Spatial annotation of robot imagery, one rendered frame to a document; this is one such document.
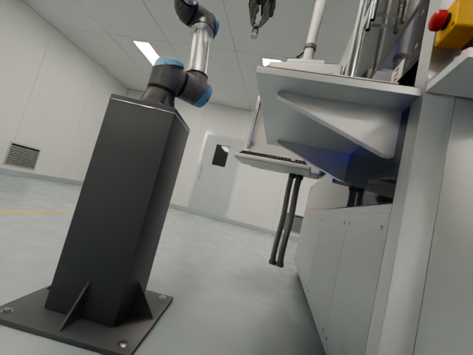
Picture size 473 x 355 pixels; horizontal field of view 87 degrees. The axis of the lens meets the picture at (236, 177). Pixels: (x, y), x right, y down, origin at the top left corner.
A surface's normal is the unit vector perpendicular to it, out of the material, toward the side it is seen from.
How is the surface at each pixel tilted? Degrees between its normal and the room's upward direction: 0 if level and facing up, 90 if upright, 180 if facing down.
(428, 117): 90
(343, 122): 90
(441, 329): 90
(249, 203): 90
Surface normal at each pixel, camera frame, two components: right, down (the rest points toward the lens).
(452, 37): -0.24, 0.97
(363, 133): -0.16, -0.15
